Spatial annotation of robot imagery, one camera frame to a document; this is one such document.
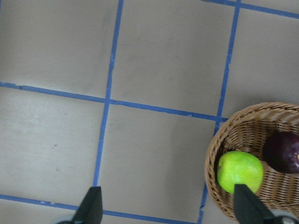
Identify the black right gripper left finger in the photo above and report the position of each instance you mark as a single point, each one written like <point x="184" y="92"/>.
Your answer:
<point x="90" y="210"/>

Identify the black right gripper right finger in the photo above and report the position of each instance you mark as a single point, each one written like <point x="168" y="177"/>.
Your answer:
<point x="248" y="208"/>

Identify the green apple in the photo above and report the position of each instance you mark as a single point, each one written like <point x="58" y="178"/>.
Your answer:
<point x="237" y="167"/>

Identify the dark red apple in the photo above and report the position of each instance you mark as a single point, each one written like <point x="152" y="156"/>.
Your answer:
<point x="281" y="152"/>

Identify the wicker basket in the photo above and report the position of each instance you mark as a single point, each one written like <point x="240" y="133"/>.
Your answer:
<point x="247" y="130"/>

